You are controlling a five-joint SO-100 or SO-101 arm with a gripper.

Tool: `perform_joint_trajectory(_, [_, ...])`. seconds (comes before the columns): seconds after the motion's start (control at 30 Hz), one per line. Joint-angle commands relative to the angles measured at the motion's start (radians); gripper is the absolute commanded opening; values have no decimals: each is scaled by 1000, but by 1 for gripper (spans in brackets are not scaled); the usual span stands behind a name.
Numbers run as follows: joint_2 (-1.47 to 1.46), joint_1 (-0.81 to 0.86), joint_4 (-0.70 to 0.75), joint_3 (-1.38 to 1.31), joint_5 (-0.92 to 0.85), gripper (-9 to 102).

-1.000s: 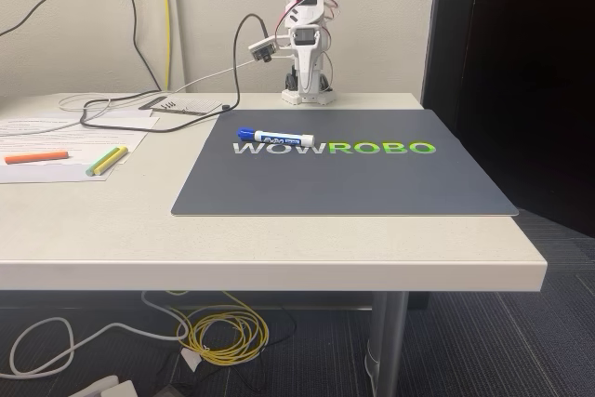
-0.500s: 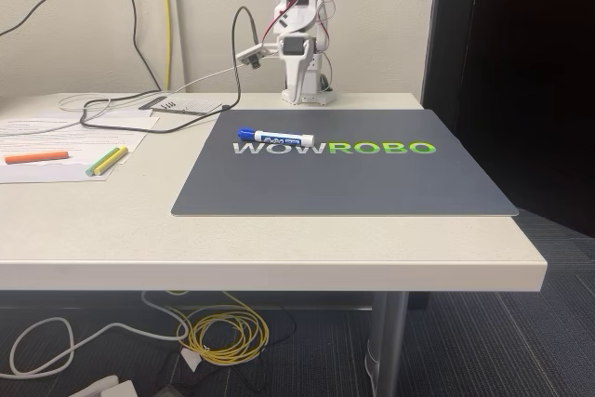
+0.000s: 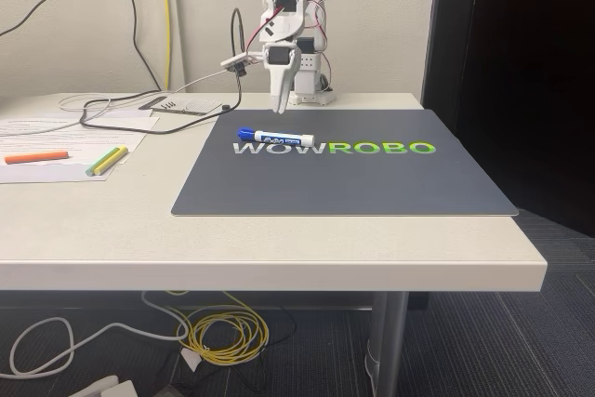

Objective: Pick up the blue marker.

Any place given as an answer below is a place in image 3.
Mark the blue Expo dry-erase marker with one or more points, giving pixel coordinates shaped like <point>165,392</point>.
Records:
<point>279,137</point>

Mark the orange marker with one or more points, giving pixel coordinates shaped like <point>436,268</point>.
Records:
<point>37,157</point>

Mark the grey WOWROBO mat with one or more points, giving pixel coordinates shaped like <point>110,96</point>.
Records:
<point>344,183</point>

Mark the yellow highlighter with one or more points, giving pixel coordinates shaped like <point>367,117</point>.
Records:
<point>113,161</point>

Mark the green highlighter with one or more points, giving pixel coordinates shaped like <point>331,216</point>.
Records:
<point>102,162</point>

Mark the printed white paper sheet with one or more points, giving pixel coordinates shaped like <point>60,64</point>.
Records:
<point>70,136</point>

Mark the dark door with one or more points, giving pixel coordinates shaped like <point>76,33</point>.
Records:
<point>534,90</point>

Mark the blank white paper sheet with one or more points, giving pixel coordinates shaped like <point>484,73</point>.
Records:
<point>46,175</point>

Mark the grey metal table leg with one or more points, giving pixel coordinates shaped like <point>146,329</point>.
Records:
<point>386,332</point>

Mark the white power strip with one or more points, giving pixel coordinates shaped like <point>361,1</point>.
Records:
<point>104,387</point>

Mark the white gripper-mounted camera board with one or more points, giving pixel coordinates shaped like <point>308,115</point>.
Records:
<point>238,62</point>

